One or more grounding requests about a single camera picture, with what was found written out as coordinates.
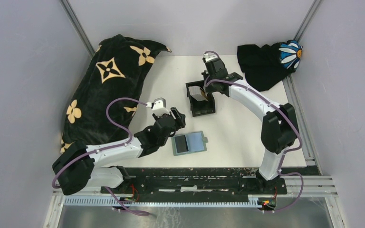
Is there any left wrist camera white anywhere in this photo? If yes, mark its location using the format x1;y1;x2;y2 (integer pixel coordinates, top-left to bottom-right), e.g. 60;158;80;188
146;97;167;112

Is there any aluminium rail frame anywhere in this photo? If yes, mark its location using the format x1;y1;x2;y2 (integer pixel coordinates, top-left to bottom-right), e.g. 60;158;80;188
43;157;346;228

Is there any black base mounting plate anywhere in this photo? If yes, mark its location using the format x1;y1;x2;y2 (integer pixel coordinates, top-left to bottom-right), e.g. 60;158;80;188
112;168;288;202

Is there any black cloth with daisy print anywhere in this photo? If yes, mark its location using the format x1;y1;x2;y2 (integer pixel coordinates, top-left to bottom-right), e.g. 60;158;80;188
237;40;303;92

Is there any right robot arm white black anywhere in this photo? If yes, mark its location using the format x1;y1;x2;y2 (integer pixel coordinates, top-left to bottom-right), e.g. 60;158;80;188
202;54;300;194

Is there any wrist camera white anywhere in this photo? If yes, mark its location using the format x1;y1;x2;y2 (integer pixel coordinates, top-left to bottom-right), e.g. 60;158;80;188
202;53;219;63
146;97;167;112

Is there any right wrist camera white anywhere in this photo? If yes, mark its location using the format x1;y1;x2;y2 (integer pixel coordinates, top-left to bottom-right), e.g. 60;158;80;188
202;53;219;63

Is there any slotted grey cable duct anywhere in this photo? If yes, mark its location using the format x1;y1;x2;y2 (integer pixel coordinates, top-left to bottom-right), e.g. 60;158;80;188
63;196;267;209

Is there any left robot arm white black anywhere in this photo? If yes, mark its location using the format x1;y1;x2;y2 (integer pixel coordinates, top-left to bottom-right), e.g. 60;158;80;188
52;107;186;195

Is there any green leather card holder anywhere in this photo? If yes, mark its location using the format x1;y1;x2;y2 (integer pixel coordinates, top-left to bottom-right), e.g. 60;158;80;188
171;131;209;156

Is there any black blanket with tan flowers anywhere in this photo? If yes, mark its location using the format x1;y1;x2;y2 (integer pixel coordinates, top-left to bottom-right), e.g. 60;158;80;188
60;34;171;153

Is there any black plastic bin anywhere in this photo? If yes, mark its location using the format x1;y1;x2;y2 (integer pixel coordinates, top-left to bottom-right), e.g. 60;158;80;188
185;80;216;117

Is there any stack of cards in bin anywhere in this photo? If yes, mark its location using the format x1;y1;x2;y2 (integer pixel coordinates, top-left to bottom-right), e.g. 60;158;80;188
188;85;209;102

